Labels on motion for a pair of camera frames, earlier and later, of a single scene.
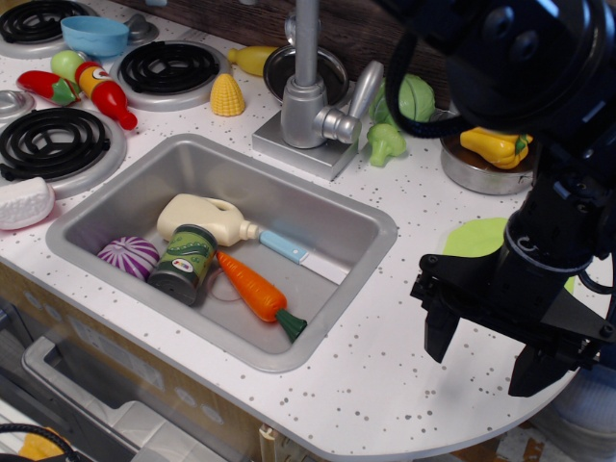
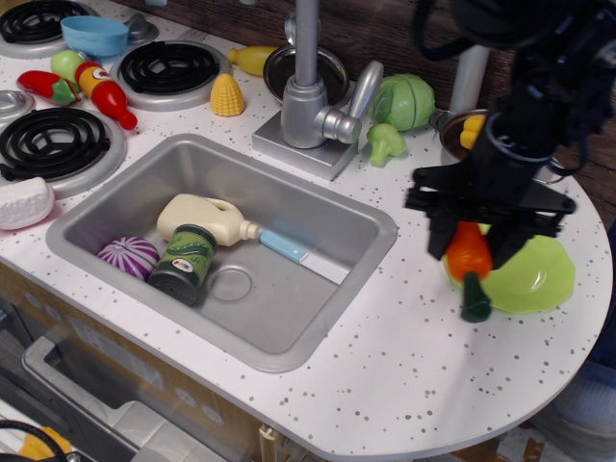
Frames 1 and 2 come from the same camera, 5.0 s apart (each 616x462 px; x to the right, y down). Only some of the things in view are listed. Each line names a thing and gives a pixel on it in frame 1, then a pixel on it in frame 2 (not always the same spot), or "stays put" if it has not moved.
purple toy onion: (132, 253) stays put
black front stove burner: (45, 142) stays put
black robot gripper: (561, 229) → (500, 183)
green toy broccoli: (386, 141) stays put
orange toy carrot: (260, 298) → (470, 260)
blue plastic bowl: (95, 36) stays put
